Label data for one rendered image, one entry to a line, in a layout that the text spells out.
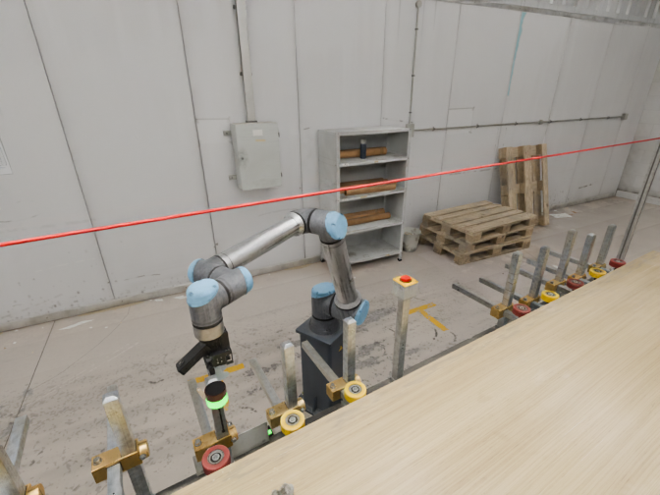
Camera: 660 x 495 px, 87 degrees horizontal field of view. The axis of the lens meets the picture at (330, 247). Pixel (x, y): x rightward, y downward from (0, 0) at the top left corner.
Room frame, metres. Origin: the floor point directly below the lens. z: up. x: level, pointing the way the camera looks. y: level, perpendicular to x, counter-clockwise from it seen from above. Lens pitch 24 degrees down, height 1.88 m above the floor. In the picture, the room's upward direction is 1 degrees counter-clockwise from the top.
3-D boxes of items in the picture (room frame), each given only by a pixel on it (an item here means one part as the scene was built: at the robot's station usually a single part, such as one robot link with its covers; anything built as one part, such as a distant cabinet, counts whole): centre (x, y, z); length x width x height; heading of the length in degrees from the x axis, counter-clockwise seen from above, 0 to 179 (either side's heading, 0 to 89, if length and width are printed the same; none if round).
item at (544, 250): (1.69, -1.15, 0.90); 0.03 x 0.03 x 0.48; 30
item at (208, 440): (0.79, 0.38, 0.85); 0.13 x 0.06 x 0.05; 120
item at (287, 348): (0.93, 0.15, 0.89); 0.03 x 0.03 x 0.48; 30
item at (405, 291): (1.19, -0.29, 1.18); 0.07 x 0.07 x 0.08; 30
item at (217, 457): (0.70, 0.35, 0.85); 0.08 x 0.08 x 0.11
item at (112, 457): (0.67, 0.60, 0.95); 0.13 x 0.06 x 0.05; 120
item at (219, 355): (0.89, 0.37, 1.15); 0.09 x 0.08 x 0.12; 120
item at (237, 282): (0.99, 0.32, 1.32); 0.12 x 0.12 x 0.09; 58
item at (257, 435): (0.84, 0.35, 0.75); 0.26 x 0.01 x 0.10; 120
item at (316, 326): (1.74, 0.04, 0.65); 0.19 x 0.19 x 0.10
